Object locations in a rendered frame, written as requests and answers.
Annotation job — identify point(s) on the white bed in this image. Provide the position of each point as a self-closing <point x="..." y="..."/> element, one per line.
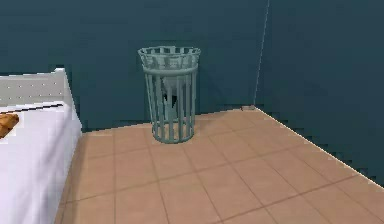
<point x="36" y="150"/>

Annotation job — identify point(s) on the teal slatted waste bin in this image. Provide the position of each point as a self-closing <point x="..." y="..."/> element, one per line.
<point x="169" y="70"/>

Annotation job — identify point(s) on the orange brown pillow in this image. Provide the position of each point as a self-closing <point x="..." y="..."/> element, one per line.
<point x="6" y="122"/>

